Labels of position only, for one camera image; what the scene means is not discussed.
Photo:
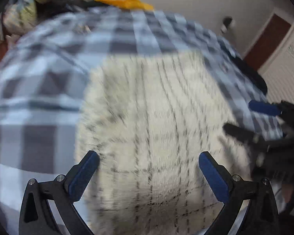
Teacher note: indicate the cream fuzzy checked garment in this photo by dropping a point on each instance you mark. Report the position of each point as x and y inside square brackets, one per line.
[149, 127]

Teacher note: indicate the blue grey checked blanket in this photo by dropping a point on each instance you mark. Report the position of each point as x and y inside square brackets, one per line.
[51, 90]

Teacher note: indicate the white panelled wardrobe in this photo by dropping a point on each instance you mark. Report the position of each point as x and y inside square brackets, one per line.
[289, 78]

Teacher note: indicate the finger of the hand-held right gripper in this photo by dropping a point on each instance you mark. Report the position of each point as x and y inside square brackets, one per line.
[264, 108]
[240, 132]

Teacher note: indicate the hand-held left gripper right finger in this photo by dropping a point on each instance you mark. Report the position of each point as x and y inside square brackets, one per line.
[213, 176]

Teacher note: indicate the orange cloth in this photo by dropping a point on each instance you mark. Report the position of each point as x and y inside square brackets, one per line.
[127, 2]

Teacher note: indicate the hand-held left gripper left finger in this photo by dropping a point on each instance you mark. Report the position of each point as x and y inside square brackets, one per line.
[84, 173]

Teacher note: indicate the black cloth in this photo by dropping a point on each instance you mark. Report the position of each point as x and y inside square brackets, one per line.
[253, 77]

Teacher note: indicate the grey wall fixture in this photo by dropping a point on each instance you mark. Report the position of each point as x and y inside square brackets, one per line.
[227, 24]

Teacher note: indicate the brown wooden door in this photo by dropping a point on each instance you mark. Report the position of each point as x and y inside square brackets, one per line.
[269, 41]

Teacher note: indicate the pile of patterned bedding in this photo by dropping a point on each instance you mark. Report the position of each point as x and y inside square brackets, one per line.
[22, 14]

